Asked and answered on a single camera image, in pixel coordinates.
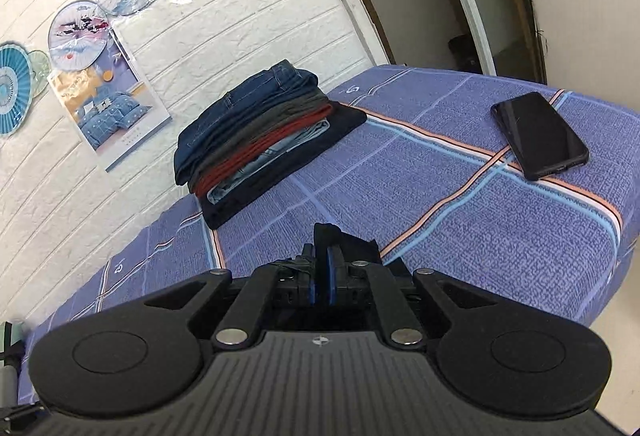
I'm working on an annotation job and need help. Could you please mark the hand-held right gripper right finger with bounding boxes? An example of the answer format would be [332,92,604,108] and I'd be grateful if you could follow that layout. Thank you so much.
[325,243,501,348]

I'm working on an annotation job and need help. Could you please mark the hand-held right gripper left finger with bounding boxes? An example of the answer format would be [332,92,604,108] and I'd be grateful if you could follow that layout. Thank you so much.
[144,243,326,349]

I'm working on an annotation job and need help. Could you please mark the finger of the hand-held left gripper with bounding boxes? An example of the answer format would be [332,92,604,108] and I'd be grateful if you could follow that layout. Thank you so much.
[0,403,47,423]

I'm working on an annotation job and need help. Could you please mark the blue plaid bed sheet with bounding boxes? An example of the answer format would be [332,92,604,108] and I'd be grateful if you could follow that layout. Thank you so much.
[17,64,640,404]

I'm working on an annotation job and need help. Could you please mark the folded light blue garment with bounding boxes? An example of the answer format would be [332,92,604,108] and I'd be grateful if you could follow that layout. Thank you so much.
[206,120,331,205]

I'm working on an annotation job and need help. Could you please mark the folded red garment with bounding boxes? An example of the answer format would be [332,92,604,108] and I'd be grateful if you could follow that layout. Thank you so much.
[192,103,334,199]

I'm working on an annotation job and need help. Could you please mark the folded navy garment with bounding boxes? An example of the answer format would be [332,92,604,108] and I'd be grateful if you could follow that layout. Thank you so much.
[200,102,367,231]

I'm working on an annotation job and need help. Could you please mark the folded grey garment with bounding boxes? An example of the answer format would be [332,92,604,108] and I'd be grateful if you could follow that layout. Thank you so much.
[197,88,333,171]

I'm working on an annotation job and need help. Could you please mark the folded dark blue jeans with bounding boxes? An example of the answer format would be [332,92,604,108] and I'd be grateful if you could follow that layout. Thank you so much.
[175,60,321,187]

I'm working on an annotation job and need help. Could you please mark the black smartphone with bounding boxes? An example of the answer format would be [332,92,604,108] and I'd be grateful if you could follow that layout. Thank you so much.
[491,92,589,181]

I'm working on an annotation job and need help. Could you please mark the dark bin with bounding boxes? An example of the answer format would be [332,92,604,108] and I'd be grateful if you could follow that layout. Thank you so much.
[448,34,483,71]

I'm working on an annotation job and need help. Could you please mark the blue pleated paper fan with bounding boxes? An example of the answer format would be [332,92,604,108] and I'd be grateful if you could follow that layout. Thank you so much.
[0,42,35,137]

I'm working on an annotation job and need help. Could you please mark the pale green round fan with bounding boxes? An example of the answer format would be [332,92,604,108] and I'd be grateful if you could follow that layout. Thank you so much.
[27,50,52,99]

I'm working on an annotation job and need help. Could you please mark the round fan with red print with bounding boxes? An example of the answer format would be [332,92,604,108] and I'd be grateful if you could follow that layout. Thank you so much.
[48,0,112,71]

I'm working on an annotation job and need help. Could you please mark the wall poster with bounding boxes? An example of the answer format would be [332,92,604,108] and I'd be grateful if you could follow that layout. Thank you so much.
[47,33,172,173]

